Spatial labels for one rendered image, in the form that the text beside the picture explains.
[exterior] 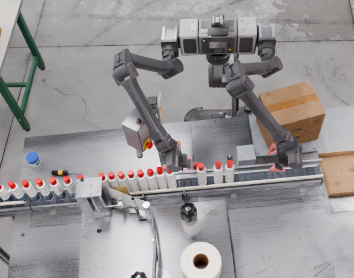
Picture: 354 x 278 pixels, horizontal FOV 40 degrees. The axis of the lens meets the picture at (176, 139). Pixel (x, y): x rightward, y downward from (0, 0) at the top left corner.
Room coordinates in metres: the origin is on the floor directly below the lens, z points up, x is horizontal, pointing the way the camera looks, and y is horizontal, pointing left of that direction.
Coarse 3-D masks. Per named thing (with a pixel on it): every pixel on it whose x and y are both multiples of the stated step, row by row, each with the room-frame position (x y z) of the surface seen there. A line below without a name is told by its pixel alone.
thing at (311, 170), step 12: (300, 168) 1.27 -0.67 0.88; (312, 168) 1.26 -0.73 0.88; (180, 180) 1.31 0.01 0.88; (192, 180) 1.30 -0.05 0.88; (240, 180) 1.25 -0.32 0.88; (252, 180) 1.25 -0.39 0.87; (300, 180) 1.20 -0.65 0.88; (168, 192) 1.25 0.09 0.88; (180, 192) 1.24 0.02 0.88; (36, 204) 1.30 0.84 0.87; (48, 204) 1.28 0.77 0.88
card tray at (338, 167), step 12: (324, 156) 1.35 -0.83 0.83; (336, 156) 1.34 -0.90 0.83; (348, 156) 1.33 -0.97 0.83; (324, 168) 1.28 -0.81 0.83; (336, 168) 1.26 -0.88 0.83; (348, 168) 1.25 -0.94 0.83; (324, 180) 1.20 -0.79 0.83; (336, 180) 1.19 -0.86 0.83; (348, 180) 1.18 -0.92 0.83; (336, 192) 1.12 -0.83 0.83; (348, 192) 1.09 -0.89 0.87
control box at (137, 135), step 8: (136, 112) 1.39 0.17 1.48; (128, 120) 1.35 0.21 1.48; (128, 128) 1.31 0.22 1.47; (136, 128) 1.30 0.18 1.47; (144, 128) 1.31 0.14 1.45; (128, 136) 1.32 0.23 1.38; (136, 136) 1.29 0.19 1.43; (144, 136) 1.30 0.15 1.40; (128, 144) 1.33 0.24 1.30; (136, 144) 1.30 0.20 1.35; (144, 144) 1.29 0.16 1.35
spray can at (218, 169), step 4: (216, 164) 1.26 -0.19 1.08; (220, 164) 1.26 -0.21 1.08; (216, 168) 1.26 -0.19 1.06; (220, 168) 1.26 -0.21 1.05; (216, 172) 1.25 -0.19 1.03; (220, 172) 1.24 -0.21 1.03; (216, 176) 1.25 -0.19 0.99; (220, 176) 1.24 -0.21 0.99; (216, 180) 1.25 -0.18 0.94; (220, 180) 1.24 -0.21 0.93
